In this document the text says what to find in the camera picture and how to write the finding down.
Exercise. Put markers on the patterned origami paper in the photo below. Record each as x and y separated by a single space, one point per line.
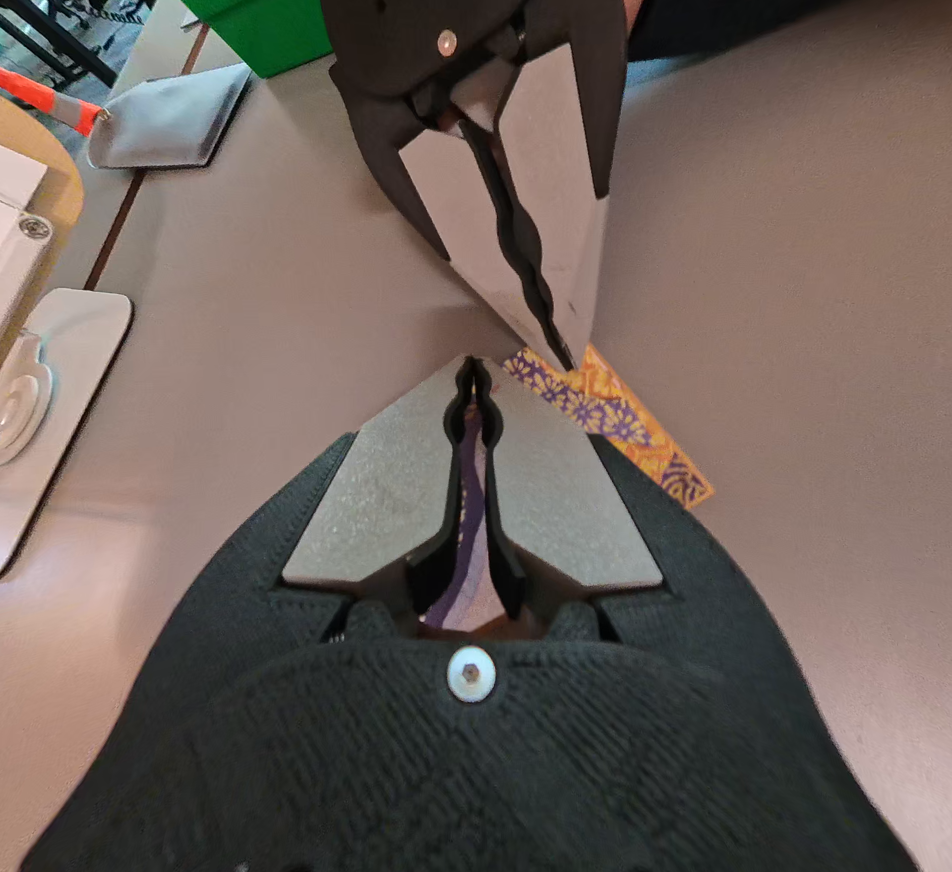
617 426

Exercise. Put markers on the round wooden board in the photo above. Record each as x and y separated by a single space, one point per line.
63 173

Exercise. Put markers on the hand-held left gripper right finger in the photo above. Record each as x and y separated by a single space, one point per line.
573 515

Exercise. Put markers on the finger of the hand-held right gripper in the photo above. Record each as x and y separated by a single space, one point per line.
461 210
565 217

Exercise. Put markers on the black metal frame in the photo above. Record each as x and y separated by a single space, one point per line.
44 9

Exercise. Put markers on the white clip device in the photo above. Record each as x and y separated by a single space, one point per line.
22 396

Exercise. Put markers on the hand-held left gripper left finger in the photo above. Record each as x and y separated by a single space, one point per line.
372 507

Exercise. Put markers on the white box with screws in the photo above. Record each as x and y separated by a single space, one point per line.
18 247

